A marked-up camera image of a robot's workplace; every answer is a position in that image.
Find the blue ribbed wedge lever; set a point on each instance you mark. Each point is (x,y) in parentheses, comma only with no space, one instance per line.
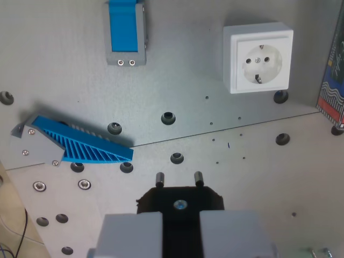
(88,146)

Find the silver hex socket screw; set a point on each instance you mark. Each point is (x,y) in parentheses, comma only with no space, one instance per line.
(84,184)
(39,186)

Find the black two-pin power plug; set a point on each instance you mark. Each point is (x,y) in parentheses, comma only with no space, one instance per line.
(181,231)

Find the grey frame with blue slider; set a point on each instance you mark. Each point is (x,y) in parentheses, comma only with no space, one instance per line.
(124,29)

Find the grey angled hinge bracket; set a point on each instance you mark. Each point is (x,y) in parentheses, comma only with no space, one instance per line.
(36,150)

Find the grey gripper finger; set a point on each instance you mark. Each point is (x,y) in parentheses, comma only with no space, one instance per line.
(231,236)
(129,236)

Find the colourful patterned box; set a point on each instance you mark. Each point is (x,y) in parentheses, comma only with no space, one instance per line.
(333,91)

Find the white wall socket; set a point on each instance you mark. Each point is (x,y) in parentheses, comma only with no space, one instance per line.
(258,57)

